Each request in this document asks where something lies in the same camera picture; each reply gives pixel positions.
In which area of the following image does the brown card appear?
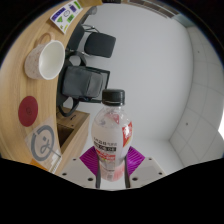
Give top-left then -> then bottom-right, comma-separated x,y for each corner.
31,158 -> 48,171

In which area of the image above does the wooden side cabinet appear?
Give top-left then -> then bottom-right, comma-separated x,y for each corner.
54,107 -> 91,176

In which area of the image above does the white sheet with colourful stickers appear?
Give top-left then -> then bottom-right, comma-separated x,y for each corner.
49,0 -> 84,35

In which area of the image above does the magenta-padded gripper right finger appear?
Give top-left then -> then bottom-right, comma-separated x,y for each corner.
123,145 -> 167,190

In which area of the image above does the white ceramic mug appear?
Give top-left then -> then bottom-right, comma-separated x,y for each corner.
24,32 -> 66,81

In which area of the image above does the flat round red coaster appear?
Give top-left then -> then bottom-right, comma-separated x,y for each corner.
18,95 -> 39,128

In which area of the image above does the grey backpack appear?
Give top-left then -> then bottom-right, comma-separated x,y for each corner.
61,65 -> 105,100

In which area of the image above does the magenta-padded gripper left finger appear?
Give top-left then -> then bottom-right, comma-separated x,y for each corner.
59,146 -> 102,190

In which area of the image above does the black mesh office chair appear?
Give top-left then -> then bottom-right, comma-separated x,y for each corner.
56,53 -> 112,118

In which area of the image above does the black visitor chair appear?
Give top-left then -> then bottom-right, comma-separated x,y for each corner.
65,23 -> 117,60

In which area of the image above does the clear black-capped drink bottle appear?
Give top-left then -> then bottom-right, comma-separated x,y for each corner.
90,88 -> 134,183

